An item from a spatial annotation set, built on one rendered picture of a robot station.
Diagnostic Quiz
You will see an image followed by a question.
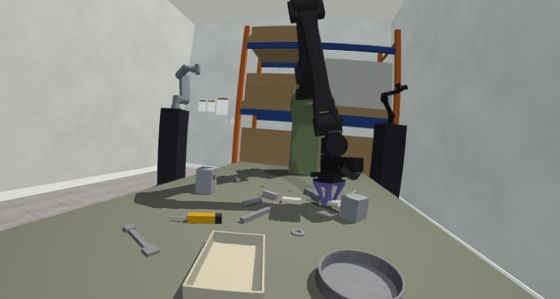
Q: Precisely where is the yellow-handled screwdriver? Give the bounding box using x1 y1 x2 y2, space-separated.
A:
169 212 222 224

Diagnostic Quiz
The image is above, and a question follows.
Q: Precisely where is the beige open tray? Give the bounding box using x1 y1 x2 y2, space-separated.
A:
182 231 265 299

